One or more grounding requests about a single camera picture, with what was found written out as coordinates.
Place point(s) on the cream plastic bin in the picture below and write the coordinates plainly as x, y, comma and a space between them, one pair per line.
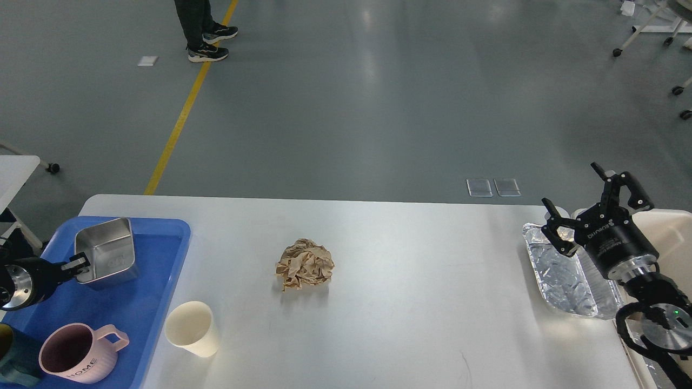
669, 231

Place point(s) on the stainless steel rectangular tin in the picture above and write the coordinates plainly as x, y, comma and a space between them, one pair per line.
110, 250

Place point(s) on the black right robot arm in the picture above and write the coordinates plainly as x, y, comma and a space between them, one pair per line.
657, 324

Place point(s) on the crumpled brown paper ball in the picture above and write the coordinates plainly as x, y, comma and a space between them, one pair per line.
304, 263

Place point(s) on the cream paper cup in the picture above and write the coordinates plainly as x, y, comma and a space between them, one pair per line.
192, 326

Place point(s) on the standing person legs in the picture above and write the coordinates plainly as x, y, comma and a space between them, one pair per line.
201, 31

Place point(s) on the white wheeled cart frame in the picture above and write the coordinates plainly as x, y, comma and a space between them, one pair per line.
681, 23

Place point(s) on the aluminium foil tray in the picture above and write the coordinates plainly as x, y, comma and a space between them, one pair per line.
572, 285

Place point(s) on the teal cup in tray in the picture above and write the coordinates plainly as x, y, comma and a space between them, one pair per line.
19, 358

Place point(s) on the pink mug dark inside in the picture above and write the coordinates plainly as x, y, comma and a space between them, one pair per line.
78, 353

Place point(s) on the clear floor plate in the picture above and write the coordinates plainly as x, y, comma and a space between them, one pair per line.
507, 187
479, 188

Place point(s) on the clear floor plate right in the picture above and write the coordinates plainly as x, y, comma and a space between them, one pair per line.
507, 187

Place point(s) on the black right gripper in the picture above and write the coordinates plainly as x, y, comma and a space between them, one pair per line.
606, 231

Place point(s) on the white paper on floor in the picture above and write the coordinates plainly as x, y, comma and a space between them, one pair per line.
147, 61

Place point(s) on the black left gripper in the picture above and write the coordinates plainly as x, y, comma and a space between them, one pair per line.
29, 281

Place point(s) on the clear floor plate left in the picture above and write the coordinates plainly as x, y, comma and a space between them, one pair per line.
479, 188

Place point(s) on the white side table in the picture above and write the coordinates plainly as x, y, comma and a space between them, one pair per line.
15, 171

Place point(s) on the blue plastic tray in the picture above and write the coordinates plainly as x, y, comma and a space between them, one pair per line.
137, 307

